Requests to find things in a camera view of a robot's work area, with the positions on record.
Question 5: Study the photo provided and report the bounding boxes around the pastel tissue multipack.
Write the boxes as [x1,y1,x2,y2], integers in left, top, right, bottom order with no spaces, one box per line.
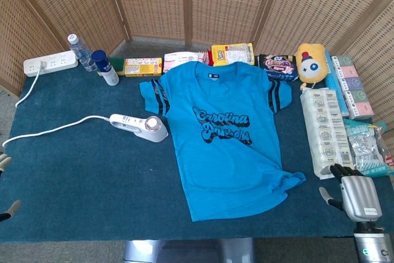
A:
[331,55,375,121]

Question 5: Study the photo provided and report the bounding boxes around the white power strip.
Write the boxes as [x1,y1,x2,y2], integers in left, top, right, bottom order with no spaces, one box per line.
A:
[23,50,79,78]

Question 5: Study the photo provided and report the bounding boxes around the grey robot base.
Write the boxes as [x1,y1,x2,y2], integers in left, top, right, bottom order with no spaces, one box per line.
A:
[122,237,256,263]

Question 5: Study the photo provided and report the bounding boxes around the white power cable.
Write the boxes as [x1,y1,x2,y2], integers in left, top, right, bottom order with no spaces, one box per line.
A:
[2,60,111,148]

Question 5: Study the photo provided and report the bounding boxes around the yellow clear snack package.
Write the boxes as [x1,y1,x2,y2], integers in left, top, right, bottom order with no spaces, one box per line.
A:
[211,42,255,67]

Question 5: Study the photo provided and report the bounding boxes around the dark sanitary pad package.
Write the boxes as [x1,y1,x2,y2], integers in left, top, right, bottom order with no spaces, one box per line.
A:
[257,53,300,82]

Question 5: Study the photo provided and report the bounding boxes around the white bottle blue cap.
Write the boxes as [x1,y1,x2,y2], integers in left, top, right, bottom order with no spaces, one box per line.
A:
[91,49,120,87]

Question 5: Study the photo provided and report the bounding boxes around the green yellow sponge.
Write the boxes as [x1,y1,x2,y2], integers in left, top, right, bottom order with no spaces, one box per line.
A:
[97,56,126,76]

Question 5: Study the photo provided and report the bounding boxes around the white handheld steam iron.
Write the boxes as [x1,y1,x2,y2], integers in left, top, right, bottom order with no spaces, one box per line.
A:
[110,113,169,143]

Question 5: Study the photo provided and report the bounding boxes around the long white cotton pack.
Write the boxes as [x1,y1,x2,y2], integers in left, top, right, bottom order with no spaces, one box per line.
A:
[300,87,355,180]

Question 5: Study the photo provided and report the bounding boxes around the yellow rectangular box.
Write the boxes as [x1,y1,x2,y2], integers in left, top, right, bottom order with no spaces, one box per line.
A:
[124,57,163,78]

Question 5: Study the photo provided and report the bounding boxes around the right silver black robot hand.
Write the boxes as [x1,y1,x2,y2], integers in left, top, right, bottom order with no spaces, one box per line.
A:
[319,163,383,222]

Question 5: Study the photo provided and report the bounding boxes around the teal bag silver sachets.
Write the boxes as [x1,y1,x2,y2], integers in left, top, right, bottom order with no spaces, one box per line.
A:
[343,118,394,178]

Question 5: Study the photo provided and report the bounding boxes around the blue printed t-shirt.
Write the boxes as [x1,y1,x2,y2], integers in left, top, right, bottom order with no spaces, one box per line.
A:
[139,61,307,222]

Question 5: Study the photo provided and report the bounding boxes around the clear bottle red label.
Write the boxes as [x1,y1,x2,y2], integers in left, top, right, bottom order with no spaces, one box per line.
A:
[377,121,394,171]

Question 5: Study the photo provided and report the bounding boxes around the light blue long package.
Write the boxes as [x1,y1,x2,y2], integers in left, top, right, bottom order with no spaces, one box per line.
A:
[324,49,350,115]

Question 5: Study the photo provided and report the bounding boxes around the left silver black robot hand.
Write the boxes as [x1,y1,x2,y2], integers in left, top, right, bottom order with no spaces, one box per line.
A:
[0,153,22,222]

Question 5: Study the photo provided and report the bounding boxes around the dark teal tablecloth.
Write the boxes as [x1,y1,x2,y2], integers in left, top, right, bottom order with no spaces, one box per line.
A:
[0,65,394,243]

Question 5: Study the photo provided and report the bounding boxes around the yellow plush toy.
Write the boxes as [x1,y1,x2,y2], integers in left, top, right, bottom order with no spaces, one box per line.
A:
[295,42,329,91]

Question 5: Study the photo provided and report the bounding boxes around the clear plastic water bottle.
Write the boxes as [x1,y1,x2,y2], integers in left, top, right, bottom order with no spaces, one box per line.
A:
[67,33,98,72]

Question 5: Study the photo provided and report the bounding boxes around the pink white soft package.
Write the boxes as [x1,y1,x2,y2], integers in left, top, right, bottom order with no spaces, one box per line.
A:
[162,52,210,73]

